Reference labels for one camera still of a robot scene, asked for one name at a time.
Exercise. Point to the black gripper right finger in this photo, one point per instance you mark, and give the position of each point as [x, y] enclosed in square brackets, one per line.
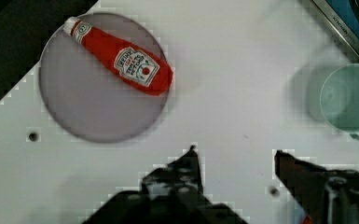
[327, 196]

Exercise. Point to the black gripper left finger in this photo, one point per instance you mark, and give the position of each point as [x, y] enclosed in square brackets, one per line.
[169, 195]

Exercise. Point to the light green mug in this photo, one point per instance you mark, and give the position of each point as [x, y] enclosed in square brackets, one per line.
[333, 97]

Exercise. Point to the red ketchup bottle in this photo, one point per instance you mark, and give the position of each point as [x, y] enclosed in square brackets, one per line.
[136, 66]

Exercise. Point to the round grey plate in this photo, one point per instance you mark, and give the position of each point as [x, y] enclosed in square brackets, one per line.
[85, 98]

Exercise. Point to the black toaster oven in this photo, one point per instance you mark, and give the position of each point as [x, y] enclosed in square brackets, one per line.
[341, 18]

